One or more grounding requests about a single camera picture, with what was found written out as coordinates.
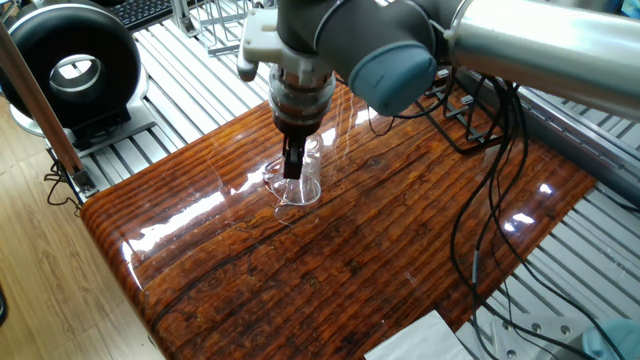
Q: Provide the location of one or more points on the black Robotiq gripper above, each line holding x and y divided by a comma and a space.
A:
300, 127

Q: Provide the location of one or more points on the clear glass cup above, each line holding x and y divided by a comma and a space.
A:
300, 185

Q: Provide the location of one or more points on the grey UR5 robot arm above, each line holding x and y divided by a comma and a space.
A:
450, 45

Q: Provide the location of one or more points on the wood grain table mat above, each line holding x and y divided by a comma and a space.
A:
300, 260

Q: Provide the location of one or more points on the black keyboard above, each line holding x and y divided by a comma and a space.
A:
142, 12

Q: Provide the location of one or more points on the white paper sheet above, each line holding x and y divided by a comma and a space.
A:
420, 342

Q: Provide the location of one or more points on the brown frame post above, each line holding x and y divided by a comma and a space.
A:
35, 100

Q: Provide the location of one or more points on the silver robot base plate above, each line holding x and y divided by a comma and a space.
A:
530, 335

